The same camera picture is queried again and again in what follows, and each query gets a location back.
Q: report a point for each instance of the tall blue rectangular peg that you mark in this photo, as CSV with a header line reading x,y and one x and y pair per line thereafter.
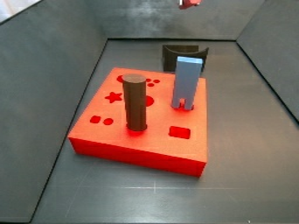
x,y
187,74

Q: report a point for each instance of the dark brown cylinder peg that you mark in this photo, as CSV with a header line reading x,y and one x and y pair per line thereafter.
x,y
133,87

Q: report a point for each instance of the black curved holder stand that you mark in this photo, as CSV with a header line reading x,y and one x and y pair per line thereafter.
x,y
172,51

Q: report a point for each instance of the red hexagon bar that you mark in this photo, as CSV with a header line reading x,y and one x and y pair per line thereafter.
x,y
184,4

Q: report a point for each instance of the red shape-sorter block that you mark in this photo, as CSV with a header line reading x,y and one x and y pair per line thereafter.
x,y
173,142

